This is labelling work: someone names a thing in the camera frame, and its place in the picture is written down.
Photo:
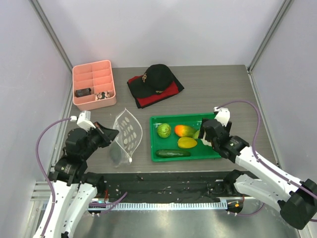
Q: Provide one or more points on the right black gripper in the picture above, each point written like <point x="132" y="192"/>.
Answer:
<point x="210" y="134"/>

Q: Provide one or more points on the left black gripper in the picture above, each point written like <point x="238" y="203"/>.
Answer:
<point x="107" y="135"/>

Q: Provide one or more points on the white fake cauliflower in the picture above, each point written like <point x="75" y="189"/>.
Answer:
<point x="202" y="135"/>

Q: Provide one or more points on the orange fake fruit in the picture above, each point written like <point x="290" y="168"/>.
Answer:
<point x="184" y="130"/>

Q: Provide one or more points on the yellow fake pepper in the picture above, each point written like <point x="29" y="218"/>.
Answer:
<point x="186" y="142"/>

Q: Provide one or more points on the clear zip top bag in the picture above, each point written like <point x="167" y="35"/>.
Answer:
<point x="129" y="137"/>

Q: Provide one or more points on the light green fake vegetable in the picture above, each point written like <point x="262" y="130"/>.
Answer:
<point x="164" y="130"/>

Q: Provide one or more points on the dark green fake cucumber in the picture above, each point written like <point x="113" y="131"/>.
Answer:
<point x="170" y="153"/>

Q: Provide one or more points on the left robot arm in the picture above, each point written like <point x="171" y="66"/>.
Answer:
<point x="72" y="188"/>

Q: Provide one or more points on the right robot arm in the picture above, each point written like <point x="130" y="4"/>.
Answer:
<point x="293" y="198"/>

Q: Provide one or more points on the green plastic tray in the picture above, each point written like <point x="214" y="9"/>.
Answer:
<point x="175" y="138"/>

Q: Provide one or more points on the pink patterned item in organizer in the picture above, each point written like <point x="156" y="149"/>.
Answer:
<point x="102" y="95"/>

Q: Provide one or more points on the red and black folded cloth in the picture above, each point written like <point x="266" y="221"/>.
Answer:
<point x="175" y="88"/>

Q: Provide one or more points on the small black object in organizer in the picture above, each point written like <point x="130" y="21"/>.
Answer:
<point x="83" y="92"/>

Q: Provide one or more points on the pink divided organizer box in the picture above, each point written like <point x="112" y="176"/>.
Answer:
<point x="99" y="77"/>

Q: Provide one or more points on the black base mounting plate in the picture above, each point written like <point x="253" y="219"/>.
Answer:
<point x="161" y="186"/>

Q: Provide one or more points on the black baseball cap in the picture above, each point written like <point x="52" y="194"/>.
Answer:
<point x="158" y="78"/>

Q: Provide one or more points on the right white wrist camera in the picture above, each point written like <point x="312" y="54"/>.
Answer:
<point x="222" y="115"/>

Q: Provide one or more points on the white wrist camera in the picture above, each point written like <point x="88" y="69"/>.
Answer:
<point x="222" y="115"/>
<point x="83" y="120"/>

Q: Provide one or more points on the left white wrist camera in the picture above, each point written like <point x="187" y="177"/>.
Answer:
<point x="83" y="120"/>

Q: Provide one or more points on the aluminium frame rail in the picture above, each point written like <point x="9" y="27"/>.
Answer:
<point x="148" y="198"/>

